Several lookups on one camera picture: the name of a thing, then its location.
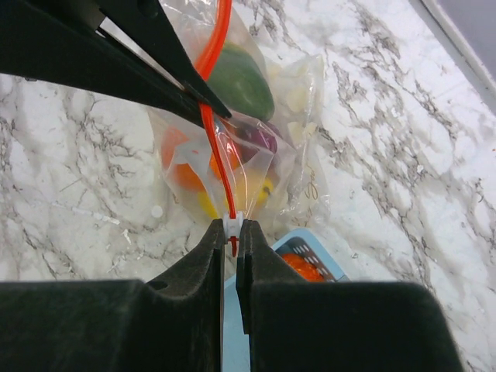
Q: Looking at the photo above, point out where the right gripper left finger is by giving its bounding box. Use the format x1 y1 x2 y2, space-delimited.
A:
1 220 225 371

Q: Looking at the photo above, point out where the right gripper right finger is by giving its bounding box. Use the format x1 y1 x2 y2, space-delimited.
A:
236 220 463 371

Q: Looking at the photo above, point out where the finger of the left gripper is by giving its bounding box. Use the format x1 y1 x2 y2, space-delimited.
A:
0 0 206 129
97 1 232 119

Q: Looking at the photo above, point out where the bumpy red orange tangerine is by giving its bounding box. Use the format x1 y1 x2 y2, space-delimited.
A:
281 253 325 282

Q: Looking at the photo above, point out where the green yellow mango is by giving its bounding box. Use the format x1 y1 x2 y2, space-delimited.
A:
207 43 275 122

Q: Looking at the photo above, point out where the yellow apple with stem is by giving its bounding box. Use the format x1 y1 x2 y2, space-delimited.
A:
233 170 274 215

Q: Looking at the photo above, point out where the orange tomato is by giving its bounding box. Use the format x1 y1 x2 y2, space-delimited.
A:
160 127 206 192

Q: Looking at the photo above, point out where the purple sweet potato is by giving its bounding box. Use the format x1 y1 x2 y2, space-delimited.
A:
236 126 277 161

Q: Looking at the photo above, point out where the clear zip top bag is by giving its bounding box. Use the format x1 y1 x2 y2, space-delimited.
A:
148 11 330 233

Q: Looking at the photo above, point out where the yellow lemon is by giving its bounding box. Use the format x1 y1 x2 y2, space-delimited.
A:
197 191 219 219

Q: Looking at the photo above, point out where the light blue plastic basket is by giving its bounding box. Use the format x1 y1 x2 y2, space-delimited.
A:
222 229 349 371

